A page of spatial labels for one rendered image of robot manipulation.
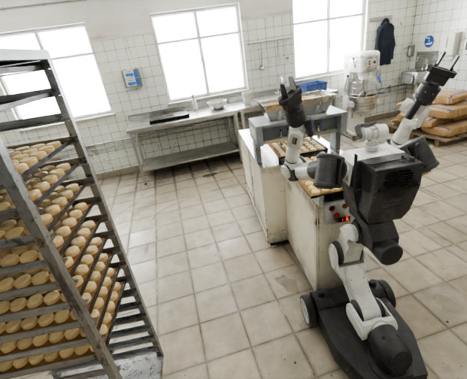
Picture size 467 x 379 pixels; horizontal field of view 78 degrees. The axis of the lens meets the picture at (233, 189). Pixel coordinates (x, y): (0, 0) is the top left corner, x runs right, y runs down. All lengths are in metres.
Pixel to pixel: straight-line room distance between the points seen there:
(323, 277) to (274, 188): 0.81
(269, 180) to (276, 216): 0.36
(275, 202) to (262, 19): 3.61
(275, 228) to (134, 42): 3.65
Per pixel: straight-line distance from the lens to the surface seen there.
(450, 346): 2.31
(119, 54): 5.13
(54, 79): 1.29
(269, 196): 2.46
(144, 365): 2.05
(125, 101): 5.17
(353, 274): 1.93
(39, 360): 1.47
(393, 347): 1.75
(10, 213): 1.00
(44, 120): 1.33
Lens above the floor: 1.74
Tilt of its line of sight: 26 degrees down
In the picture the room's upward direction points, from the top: 9 degrees counter-clockwise
